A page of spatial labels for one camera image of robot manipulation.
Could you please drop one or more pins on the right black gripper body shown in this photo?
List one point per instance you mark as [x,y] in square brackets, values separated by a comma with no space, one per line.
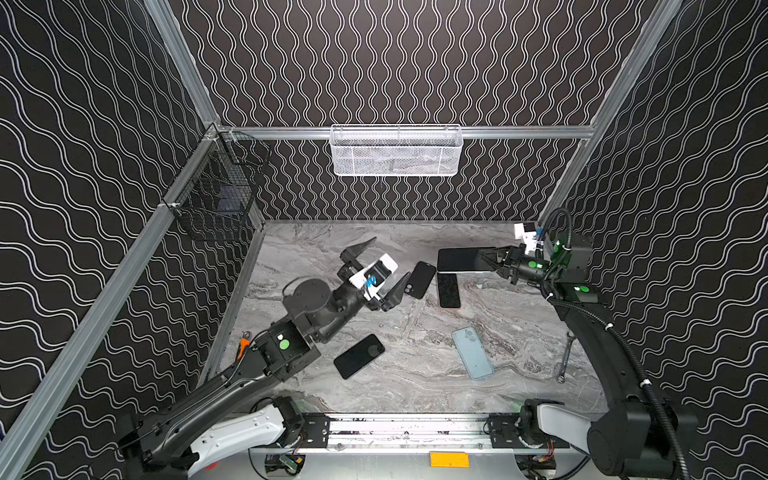
[507,262]

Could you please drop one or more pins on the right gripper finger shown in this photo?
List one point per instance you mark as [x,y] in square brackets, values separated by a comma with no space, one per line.
[489,265]
[494,253]

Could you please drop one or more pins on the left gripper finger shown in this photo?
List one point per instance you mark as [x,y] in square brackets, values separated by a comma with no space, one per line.
[350,254]
[394,296]

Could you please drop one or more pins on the black phone case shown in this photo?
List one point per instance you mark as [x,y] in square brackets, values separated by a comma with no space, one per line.
[420,279]

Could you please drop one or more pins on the white phone face down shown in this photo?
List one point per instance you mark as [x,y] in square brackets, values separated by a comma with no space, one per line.
[458,260]

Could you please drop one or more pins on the black phone purple edge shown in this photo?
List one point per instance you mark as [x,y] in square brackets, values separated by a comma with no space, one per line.
[448,291]

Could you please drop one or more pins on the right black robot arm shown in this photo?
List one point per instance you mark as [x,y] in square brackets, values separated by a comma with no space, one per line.
[642,433]

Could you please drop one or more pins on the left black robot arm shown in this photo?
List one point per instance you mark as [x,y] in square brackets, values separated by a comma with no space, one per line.
[231,412]

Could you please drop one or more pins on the black phone screen up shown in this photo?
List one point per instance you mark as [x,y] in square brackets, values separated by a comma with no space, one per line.
[358,356]

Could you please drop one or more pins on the light blue phone case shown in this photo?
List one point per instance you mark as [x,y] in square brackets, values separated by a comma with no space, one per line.
[472,353]

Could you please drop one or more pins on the silver spanner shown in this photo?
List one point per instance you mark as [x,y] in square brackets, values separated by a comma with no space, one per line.
[561,373]

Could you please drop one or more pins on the orange adjustable wrench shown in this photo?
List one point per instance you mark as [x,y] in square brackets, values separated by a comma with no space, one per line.
[243,345]

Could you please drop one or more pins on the yellow block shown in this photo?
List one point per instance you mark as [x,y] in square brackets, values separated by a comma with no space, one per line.
[455,460]

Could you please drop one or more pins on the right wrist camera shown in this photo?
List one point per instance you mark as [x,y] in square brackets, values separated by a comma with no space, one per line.
[528,234]

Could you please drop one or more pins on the white wire mesh basket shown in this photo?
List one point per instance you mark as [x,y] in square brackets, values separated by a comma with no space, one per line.
[390,150]

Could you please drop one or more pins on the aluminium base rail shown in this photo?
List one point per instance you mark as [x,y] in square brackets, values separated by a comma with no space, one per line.
[371,433]

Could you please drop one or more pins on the black wire basket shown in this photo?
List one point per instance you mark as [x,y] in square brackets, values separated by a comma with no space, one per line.
[216,205]

